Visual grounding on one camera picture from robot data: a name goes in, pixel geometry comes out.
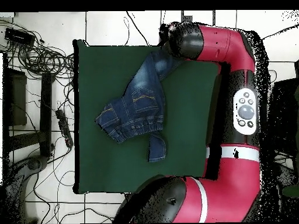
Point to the black power strip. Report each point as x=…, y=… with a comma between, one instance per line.
x=64, y=127

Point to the dark grey stand base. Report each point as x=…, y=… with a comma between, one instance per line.
x=37, y=163

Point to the black flat device box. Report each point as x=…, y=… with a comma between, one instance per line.
x=18, y=36

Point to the blue denim jeans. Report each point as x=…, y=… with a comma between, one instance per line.
x=142, y=105

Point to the black metal frame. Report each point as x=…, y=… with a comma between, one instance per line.
x=46, y=105

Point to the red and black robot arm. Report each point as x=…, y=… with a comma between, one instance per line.
x=224, y=198

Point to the dark green table cloth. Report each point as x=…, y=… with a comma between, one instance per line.
x=105, y=163

